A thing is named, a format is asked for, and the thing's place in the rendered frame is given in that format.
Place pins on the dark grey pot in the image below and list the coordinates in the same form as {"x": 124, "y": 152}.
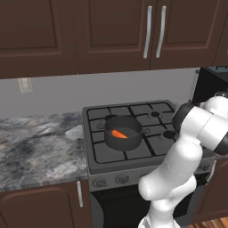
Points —
{"x": 123, "y": 133}

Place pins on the black oven door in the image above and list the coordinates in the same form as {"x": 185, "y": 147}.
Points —
{"x": 118, "y": 207}

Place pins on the grey hob knob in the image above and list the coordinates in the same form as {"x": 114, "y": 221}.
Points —
{"x": 122, "y": 179}
{"x": 100, "y": 182}

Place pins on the black microwave oven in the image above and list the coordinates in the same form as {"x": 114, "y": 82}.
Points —
{"x": 209, "y": 84}

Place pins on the dark brown wall cupboard door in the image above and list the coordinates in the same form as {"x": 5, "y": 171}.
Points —
{"x": 112, "y": 32}
{"x": 222, "y": 44}
{"x": 190, "y": 29}
{"x": 35, "y": 35}

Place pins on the beige wall socket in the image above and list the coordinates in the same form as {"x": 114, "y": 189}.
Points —
{"x": 25, "y": 85}

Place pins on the orange carrot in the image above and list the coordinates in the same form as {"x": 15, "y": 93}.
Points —
{"x": 119, "y": 134}

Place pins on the grey gas hob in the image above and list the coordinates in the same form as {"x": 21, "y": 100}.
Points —
{"x": 130, "y": 139}

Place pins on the dark brown base cupboard door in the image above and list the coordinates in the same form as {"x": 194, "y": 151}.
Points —
{"x": 44, "y": 207}
{"x": 212, "y": 193}

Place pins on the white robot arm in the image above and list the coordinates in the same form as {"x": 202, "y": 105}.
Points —
{"x": 178, "y": 166}

